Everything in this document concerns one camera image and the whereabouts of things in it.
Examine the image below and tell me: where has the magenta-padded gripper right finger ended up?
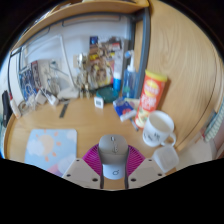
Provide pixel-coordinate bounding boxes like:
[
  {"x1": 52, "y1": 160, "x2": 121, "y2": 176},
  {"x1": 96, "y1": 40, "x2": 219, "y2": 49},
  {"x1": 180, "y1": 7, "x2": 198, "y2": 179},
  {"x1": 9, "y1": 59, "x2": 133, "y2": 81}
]
[{"x1": 124, "y1": 143, "x2": 167, "y2": 190}]

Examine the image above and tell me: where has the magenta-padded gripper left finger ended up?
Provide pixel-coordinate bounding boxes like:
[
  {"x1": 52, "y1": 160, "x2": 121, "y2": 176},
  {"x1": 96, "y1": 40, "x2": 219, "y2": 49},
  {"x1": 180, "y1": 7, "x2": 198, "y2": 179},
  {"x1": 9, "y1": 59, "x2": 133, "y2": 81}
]
[{"x1": 61, "y1": 143, "x2": 105, "y2": 190}]

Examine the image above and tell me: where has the grey white computer mouse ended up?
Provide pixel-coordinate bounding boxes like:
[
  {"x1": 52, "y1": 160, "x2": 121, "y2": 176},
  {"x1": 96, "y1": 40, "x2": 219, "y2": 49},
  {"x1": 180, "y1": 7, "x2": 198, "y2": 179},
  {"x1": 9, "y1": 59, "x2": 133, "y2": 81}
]
[{"x1": 97, "y1": 134, "x2": 130, "y2": 181}]

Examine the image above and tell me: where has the pastel sun print mouse pad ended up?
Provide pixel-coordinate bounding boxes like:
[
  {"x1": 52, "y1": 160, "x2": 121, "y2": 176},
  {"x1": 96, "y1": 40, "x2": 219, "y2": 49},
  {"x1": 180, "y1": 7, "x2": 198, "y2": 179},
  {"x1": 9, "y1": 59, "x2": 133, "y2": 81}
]
[{"x1": 24, "y1": 128, "x2": 78, "y2": 178}]

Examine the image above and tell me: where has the clear plastic container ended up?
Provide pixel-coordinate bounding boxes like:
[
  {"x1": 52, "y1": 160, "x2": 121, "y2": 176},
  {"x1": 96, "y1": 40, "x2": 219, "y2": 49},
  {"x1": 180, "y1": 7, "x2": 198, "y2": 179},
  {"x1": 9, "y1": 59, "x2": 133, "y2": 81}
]
[{"x1": 151, "y1": 145, "x2": 180, "y2": 174}]

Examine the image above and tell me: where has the white printed mug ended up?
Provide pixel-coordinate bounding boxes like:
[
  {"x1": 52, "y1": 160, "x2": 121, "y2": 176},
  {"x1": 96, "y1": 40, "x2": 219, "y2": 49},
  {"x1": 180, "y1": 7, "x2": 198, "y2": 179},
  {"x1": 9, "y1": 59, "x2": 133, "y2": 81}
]
[{"x1": 142, "y1": 110, "x2": 177, "y2": 148}]

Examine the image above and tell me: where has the dark pen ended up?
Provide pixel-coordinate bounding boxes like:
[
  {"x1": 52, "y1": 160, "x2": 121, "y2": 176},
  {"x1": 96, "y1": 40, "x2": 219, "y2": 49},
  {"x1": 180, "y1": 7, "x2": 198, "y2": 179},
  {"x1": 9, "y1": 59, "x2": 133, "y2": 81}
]
[{"x1": 129, "y1": 118, "x2": 139, "y2": 132}]

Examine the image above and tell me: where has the black ruler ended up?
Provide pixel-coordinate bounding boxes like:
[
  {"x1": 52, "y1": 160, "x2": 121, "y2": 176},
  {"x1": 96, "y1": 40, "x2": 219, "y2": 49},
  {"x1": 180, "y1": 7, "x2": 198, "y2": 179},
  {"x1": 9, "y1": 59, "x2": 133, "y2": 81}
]
[{"x1": 59, "y1": 102, "x2": 70, "y2": 119}]

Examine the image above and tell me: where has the blue tissue packet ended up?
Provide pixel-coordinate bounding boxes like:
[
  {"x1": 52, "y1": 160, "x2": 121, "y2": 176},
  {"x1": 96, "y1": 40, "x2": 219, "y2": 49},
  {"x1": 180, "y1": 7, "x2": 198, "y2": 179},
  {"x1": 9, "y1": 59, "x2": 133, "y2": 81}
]
[{"x1": 112, "y1": 97, "x2": 138, "y2": 123}]

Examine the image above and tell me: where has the small white square clock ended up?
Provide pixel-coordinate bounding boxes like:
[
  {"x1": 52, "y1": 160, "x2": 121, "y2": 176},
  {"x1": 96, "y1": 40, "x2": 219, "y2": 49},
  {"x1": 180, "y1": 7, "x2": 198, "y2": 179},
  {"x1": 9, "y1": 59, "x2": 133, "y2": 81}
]
[{"x1": 93, "y1": 96, "x2": 105, "y2": 109}]

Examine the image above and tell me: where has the white charger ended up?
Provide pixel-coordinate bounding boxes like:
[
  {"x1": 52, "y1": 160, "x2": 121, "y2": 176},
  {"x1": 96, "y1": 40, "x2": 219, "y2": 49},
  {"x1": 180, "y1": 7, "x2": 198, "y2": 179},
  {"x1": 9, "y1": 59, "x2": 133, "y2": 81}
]
[{"x1": 46, "y1": 93, "x2": 60, "y2": 107}]

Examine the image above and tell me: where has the red chips can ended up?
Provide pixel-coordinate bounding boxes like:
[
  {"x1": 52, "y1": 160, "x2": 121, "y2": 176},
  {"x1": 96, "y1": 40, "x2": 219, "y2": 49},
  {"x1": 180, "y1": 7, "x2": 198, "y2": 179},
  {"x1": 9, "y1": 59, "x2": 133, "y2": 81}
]
[{"x1": 134, "y1": 69, "x2": 168, "y2": 129}]

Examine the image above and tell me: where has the white desk lamp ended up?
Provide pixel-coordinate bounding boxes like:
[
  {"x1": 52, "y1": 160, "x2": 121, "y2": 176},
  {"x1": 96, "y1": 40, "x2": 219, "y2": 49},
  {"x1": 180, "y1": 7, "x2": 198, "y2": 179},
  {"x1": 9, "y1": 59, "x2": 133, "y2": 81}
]
[{"x1": 19, "y1": 34, "x2": 81, "y2": 100}]

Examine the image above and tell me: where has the striped hanging cloth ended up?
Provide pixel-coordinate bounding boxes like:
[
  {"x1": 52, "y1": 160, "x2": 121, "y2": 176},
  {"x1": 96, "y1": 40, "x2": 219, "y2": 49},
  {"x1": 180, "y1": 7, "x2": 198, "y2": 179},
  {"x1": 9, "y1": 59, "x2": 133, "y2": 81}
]
[{"x1": 203, "y1": 101, "x2": 224, "y2": 144}]

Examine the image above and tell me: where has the white power adapter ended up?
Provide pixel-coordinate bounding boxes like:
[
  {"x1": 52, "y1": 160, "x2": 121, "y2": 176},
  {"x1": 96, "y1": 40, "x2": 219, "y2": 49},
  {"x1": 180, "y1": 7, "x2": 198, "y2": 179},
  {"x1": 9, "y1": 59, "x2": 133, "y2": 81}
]
[{"x1": 34, "y1": 89, "x2": 48, "y2": 105}]

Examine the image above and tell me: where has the teal round tin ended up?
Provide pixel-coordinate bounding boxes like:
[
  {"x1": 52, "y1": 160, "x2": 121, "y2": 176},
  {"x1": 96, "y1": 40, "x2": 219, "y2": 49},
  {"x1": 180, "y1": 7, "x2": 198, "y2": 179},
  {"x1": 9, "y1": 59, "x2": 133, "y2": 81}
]
[{"x1": 95, "y1": 86, "x2": 120, "y2": 104}]

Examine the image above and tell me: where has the blue spray bottle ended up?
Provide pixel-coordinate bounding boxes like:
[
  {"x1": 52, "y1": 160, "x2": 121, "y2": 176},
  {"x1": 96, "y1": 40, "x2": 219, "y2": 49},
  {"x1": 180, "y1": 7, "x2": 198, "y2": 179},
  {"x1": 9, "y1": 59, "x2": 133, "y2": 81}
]
[{"x1": 121, "y1": 49, "x2": 139, "y2": 100}]

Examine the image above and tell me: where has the white tube with blue cap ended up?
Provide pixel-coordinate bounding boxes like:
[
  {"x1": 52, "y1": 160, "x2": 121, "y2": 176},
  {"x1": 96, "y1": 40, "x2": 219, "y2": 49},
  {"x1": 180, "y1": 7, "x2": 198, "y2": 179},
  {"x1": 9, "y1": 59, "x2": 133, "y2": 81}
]
[{"x1": 112, "y1": 68, "x2": 123, "y2": 93}]

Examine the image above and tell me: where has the beige robot model figure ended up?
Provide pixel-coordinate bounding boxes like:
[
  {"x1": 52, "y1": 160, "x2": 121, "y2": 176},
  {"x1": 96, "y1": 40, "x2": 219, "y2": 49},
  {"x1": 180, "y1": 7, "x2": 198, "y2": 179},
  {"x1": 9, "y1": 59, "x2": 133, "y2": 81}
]
[{"x1": 75, "y1": 53, "x2": 96, "y2": 99}]

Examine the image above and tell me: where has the black pouch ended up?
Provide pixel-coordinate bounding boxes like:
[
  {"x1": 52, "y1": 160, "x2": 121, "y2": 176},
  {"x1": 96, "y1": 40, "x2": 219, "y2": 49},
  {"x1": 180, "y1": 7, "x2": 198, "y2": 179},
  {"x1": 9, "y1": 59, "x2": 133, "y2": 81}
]
[{"x1": 1, "y1": 89, "x2": 14, "y2": 128}]

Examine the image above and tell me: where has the blue robot print box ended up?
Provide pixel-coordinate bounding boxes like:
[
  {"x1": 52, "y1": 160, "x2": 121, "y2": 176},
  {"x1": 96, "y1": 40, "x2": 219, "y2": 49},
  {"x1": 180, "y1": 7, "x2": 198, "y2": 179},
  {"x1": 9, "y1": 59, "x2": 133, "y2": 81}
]
[{"x1": 18, "y1": 60, "x2": 43, "y2": 101}]

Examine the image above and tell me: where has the colourful model kit box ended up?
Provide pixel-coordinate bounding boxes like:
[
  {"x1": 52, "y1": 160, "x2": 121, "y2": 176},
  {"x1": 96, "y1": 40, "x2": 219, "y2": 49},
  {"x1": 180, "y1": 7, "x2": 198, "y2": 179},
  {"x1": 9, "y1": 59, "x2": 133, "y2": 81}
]
[{"x1": 88, "y1": 35, "x2": 126, "y2": 88}]

